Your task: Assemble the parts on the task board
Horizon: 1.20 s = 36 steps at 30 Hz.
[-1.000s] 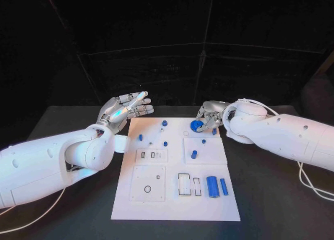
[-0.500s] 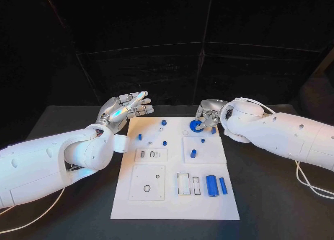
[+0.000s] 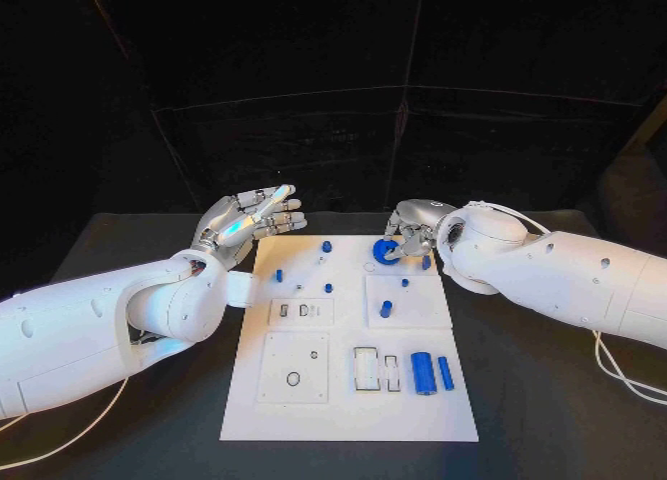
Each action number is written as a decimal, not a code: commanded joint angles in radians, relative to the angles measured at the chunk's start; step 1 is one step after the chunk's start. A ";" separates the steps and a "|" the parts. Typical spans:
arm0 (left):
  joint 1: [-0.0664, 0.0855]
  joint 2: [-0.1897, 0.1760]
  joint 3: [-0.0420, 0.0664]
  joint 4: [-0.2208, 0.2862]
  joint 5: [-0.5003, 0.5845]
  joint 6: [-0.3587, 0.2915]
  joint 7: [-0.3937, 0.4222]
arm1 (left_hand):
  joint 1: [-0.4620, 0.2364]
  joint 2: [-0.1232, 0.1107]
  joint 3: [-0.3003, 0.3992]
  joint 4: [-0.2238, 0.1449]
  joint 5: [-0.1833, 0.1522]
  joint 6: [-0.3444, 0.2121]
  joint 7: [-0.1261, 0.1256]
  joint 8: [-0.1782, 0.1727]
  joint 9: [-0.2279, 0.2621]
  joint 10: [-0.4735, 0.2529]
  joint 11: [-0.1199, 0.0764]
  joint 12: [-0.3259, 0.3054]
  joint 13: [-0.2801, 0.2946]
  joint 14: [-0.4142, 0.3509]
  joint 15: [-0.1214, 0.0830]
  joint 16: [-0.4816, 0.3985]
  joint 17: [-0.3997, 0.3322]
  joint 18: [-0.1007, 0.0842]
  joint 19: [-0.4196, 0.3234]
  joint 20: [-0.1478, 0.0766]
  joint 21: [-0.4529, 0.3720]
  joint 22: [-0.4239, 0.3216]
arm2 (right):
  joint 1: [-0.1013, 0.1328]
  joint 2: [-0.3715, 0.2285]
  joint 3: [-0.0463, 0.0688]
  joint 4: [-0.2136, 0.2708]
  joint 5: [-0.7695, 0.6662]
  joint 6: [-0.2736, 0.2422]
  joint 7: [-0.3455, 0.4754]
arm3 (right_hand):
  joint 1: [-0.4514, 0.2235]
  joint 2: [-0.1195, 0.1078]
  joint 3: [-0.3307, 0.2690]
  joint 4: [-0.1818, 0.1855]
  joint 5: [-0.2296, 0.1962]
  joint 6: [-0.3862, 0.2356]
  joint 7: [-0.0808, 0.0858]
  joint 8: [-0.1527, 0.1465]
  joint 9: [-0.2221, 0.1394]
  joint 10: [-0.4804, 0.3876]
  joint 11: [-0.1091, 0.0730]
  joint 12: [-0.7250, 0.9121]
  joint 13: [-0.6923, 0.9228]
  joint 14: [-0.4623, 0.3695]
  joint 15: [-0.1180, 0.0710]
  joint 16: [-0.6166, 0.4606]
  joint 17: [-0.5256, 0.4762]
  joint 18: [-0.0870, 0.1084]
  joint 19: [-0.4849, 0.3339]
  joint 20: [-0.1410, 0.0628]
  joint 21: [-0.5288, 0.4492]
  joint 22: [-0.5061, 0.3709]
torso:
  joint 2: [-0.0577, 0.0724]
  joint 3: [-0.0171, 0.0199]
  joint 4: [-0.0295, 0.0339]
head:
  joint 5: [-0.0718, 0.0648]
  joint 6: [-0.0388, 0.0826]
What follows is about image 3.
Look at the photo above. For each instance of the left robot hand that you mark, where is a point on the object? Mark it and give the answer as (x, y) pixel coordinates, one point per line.
(241, 225)

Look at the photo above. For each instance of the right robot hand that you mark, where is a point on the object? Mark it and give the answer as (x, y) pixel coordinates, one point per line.
(420, 213)

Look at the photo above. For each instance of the blue gear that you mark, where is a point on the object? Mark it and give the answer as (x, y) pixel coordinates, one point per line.
(384, 249)

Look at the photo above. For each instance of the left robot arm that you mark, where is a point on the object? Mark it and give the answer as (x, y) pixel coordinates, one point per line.
(68, 337)

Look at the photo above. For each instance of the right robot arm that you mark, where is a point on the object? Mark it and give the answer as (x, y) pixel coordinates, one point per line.
(554, 270)

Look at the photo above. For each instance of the white task board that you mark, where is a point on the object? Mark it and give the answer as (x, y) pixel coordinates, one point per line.
(343, 375)

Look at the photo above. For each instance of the tall blue peg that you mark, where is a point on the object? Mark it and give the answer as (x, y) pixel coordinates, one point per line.
(385, 309)

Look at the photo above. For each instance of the thick blue cylinder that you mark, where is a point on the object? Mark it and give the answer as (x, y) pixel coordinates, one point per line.
(423, 373)

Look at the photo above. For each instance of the thin blue cylinder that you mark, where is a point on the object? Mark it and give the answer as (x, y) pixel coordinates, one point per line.
(446, 373)

